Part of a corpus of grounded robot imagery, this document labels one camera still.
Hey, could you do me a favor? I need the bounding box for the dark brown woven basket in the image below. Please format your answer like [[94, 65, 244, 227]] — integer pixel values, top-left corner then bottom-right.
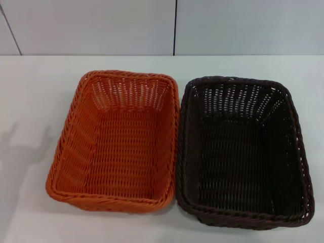
[[176, 75, 316, 231]]

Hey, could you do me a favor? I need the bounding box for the orange woven plastic basket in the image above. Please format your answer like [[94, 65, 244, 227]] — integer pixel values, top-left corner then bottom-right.
[[45, 70, 181, 215]]

